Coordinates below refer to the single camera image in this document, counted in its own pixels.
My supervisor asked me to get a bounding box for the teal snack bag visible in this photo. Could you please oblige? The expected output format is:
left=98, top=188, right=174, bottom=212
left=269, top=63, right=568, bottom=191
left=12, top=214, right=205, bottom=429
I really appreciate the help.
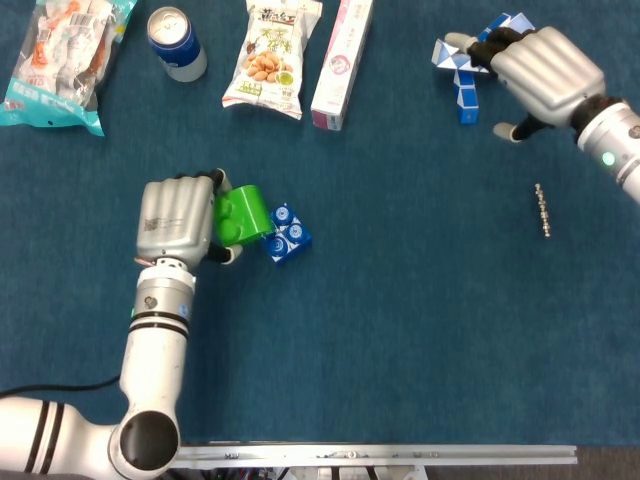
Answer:
left=0, top=0, right=139, bottom=137

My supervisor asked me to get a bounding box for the blue white snake puzzle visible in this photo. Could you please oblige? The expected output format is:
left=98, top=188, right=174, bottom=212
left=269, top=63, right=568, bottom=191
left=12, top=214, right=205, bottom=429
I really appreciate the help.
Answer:
left=431, top=12, right=536, bottom=125

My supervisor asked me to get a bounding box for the metal bead rod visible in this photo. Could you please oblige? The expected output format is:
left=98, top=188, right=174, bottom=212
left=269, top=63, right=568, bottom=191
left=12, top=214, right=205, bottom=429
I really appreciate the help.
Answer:
left=533, top=183, right=554, bottom=240

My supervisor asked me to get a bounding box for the white pink toothpaste box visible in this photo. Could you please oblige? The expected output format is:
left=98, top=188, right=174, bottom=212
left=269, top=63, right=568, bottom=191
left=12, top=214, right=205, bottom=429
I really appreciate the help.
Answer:
left=310, top=0, right=375, bottom=133

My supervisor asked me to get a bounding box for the blue felt table cloth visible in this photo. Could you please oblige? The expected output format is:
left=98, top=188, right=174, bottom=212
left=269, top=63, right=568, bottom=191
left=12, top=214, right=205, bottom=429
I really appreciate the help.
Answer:
left=0, top=0, right=640, bottom=446

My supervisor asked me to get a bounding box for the aluminium profile rail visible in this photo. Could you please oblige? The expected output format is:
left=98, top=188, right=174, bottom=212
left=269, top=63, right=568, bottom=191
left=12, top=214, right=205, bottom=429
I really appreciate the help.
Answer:
left=174, top=443, right=579, bottom=470

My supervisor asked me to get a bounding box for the blue soda can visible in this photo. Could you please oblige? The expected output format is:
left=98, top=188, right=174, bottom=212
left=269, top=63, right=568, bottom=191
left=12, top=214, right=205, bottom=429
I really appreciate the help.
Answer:
left=146, top=6, right=208, bottom=83

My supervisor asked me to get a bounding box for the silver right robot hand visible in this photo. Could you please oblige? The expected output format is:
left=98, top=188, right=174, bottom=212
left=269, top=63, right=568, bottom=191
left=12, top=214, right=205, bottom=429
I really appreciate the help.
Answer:
left=443, top=25, right=607, bottom=144

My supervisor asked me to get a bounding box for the blue toy brick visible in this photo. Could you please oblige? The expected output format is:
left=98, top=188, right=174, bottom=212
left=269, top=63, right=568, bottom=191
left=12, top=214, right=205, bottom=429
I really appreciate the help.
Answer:
left=259, top=202, right=314, bottom=265

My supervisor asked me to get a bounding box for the white nut snack bag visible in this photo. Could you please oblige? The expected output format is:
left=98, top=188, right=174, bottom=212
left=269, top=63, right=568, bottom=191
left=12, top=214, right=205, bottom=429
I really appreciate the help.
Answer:
left=221, top=0, right=324, bottom=122

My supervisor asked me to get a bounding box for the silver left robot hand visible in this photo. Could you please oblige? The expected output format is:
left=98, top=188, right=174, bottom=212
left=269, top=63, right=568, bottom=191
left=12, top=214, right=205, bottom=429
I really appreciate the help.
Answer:
left=135, top=168, right=246, bottom=274

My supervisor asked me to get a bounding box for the green toy brick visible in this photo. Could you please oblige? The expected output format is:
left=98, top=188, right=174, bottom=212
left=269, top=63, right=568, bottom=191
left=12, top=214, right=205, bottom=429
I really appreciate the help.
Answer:
left=213, top=184, right=276, bottom=249

